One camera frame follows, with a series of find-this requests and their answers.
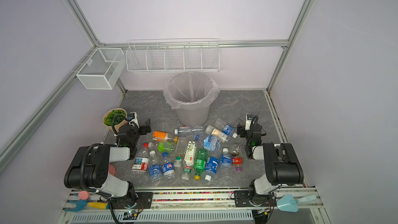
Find white floral label bottle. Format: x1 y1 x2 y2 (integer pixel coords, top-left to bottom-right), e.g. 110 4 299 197
184 141 197 167

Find small green label bottle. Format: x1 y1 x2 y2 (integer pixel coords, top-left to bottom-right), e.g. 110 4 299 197
181 166 192 180

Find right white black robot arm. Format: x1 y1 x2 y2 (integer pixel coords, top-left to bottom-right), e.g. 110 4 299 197
237 123 304 206

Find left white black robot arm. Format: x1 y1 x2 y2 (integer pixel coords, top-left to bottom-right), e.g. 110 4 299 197
64 118 151 209

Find grey mesh waste bin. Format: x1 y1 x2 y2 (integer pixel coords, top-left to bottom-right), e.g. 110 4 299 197
167 72 217 127

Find clear plastic bin liner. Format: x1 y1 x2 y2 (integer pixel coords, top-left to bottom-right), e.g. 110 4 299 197
163 72 220 110

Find clear bottle blue label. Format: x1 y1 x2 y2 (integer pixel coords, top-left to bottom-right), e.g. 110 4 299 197
215 118 237 139

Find green plant in beige pot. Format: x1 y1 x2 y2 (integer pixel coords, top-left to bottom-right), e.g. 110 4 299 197
103 108 127 132

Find orange label bottle yellow cap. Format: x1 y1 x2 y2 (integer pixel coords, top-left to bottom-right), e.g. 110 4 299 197
152 131 179 143

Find lime green label bottle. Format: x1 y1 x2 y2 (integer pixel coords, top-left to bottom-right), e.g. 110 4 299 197
148 141 175 152

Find frosted bottle yellow label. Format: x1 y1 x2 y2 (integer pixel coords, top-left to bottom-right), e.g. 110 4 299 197
205 125 231 143

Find small blue label water bottle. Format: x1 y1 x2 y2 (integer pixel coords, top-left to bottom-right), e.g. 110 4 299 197
220 148 232 178

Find red cap clear bottle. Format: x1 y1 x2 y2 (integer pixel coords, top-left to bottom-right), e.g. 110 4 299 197
131 143 149 173

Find blue label white cap bottle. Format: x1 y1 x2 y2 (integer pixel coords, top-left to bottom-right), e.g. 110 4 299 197
148 150 163 184

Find Ganten clear water bottle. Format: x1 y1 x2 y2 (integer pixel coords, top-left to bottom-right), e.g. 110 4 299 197
174 125 204 136

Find green soda bottle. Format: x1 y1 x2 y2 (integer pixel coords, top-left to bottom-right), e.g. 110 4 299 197
194 148 207 180

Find Pepsi bottle blue cap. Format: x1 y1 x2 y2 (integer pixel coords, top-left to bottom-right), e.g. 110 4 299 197
161 152 175 181

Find teal toy shovel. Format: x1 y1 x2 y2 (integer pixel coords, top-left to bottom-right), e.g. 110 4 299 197
277 194 317 213

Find pink round toy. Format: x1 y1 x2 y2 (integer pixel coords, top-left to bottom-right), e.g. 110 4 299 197
78 191 90 201

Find teal yellow toy tool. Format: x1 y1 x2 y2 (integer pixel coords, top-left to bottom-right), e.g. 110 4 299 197
65 200 109 212

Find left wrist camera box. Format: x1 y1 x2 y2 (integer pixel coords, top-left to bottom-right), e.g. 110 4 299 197
127 112 139 128

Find white wire wall rack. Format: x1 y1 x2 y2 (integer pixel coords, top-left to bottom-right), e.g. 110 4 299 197
126 38 220 72

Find white mesh wall basket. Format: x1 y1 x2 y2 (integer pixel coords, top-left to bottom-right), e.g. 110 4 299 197
76 48 126 90

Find aluminium rail with beads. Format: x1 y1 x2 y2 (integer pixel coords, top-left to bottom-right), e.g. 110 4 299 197
62 187 324 212

